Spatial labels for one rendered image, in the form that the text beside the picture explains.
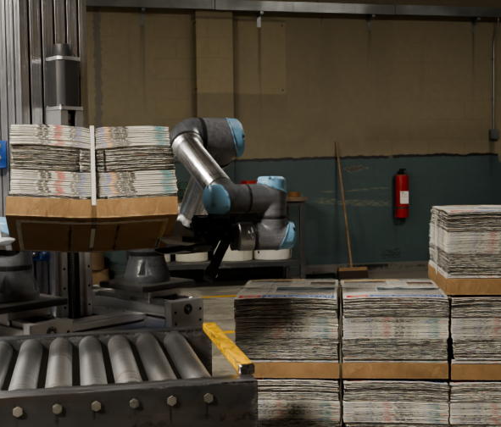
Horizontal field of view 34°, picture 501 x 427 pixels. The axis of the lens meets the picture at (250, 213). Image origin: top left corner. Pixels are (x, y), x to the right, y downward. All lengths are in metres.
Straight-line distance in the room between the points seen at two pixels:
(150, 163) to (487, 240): 0.92
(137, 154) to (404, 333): 0.88
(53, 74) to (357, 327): 1.19
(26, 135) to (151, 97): 6.92
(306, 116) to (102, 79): 2.23
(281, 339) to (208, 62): 6.76
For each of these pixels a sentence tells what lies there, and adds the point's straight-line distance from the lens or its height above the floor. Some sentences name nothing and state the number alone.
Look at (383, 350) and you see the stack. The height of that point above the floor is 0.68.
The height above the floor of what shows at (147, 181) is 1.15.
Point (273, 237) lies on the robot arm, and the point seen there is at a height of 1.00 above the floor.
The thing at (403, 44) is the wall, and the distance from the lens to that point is 9.61.
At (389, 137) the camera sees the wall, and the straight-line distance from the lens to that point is 9.45.
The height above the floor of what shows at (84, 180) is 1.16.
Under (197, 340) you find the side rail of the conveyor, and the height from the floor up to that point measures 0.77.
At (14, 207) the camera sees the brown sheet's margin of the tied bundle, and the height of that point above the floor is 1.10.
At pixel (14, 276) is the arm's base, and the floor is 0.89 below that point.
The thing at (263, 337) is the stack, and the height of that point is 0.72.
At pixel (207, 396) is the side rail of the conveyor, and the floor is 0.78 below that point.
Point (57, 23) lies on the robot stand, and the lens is 2.73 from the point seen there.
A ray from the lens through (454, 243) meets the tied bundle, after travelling 2.27.
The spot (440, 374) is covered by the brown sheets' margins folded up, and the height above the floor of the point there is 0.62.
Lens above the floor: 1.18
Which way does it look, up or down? 3 degrees down
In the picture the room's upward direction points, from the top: 1 degrees counter-clockwise
